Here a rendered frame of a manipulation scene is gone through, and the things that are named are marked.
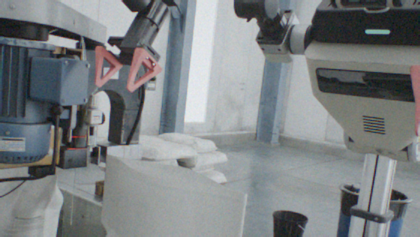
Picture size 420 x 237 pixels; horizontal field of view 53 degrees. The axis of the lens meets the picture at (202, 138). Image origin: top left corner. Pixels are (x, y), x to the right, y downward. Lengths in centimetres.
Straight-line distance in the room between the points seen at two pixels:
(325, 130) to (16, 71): 883
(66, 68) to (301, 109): 899
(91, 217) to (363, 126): 114
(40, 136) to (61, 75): 15
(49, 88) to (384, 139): 91
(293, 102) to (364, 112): 855
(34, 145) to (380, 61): 83
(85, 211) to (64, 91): 109
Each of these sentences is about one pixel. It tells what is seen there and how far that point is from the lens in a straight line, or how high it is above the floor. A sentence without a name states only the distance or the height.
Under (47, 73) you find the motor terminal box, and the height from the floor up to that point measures 127.
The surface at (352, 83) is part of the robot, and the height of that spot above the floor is 133.
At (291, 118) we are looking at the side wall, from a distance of 982.
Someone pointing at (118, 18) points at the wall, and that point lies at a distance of 654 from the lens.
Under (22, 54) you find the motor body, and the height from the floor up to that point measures 130.
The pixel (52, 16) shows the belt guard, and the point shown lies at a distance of 91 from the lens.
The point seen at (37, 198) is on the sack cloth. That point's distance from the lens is 150.
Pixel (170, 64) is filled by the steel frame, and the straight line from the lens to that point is 727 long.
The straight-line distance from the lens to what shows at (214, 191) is 98.
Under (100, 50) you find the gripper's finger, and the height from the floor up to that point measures 133.
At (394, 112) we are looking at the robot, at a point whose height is 126.
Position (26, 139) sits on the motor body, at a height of 114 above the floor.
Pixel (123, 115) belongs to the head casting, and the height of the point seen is 116.
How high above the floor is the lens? 129
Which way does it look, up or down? 8 degrees down
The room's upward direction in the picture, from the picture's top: 6 degrees clockwise
